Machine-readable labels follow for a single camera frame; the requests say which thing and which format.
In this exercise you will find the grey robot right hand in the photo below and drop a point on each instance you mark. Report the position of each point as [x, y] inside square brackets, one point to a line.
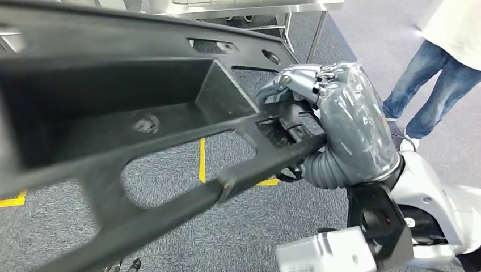
[357, 124]

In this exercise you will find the black plastic frame part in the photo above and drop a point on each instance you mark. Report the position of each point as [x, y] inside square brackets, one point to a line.
[112, 94]

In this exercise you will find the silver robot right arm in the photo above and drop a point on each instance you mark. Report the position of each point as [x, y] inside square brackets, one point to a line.
[428, 195]

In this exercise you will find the stainless steel workbench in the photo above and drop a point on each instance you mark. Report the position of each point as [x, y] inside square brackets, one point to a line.
[244, 6]

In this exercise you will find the person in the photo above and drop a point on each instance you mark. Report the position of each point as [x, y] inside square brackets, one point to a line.
[432, 75]

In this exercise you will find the yellow floor tape square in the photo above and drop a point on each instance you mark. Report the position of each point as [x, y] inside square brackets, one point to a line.
[202, 161]

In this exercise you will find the yellow floor tape strip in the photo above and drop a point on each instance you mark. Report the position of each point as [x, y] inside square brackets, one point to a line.
[13, 202]

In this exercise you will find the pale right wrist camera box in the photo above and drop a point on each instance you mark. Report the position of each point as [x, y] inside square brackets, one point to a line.
[323, 251]

